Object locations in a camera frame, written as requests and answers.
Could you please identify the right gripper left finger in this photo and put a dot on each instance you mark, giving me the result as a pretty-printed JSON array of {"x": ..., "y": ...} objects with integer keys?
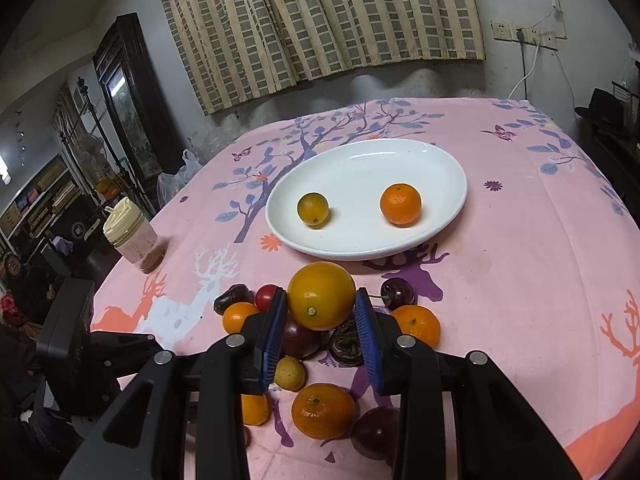
[{"x": 142, "y": 435}]

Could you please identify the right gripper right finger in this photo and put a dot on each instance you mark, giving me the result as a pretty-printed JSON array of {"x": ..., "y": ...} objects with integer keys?
[{"x": 497, "y": 432}]

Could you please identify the dark purple plum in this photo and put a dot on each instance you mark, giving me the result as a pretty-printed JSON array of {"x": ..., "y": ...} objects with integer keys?
[
  {"x": 375, "y": 434},
  {"x": 300, "y": 342}
]

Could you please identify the small orange kumquat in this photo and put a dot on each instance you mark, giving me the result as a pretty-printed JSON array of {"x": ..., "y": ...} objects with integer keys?
[{"x": 419, "y": 322}]

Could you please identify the small yellow longan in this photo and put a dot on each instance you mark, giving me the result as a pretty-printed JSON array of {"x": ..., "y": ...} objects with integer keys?
[{"x": 290, "y": 374}]

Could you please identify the dark wrinkled passion fruit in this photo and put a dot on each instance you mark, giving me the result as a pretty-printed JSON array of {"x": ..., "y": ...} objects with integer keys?
[
  {"x": 344, "y": 344},
  {"x": 233, "y": 295}
]

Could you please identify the dark cherry with stem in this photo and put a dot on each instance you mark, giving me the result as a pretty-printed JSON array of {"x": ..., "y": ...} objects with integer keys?
[{"x": 396, "y": 293}]

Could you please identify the yellow orange citrus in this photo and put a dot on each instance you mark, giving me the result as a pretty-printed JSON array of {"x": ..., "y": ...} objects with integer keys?
[{"x": 321, "y": 295}]

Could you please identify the large orange mandarin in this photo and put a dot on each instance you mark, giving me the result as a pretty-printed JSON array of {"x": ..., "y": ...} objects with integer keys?
[{"x": 401, "y": 204}]

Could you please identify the greenish yellow orange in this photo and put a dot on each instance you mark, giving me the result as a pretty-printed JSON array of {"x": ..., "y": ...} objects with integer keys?
[{"x": 313, "y": 209}]

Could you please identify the plastic jar with cream lid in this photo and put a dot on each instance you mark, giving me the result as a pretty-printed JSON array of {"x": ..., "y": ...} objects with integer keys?
[{"x": 131, "y": 234}]

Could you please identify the pink deer print tablecloth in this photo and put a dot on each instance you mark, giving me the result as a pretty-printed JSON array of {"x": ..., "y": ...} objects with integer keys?
[{"x": 540, "y": 270}]

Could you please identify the red cherry tomato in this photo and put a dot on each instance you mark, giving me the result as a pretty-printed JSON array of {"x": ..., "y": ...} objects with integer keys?
[{"x": 263, "y": 297}]

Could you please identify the clear plastic bag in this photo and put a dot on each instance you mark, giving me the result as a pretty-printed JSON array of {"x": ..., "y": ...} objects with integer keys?
[{"x": 169, "y": 185}]

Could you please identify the white oval plate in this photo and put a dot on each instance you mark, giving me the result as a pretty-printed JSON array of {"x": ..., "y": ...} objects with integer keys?
[{"x": 353, "y": 178}]

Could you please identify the dark framed picture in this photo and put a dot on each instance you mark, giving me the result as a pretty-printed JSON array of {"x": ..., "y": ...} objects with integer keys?
[{"x": 135, "y": 103}]

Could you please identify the beige checked curtain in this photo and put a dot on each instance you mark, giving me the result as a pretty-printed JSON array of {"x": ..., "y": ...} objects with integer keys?
[{"x": 235, "y": 51}]

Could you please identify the wall power strip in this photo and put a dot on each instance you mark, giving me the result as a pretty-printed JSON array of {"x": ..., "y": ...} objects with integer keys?
[{"x": 533, "y": 36}]

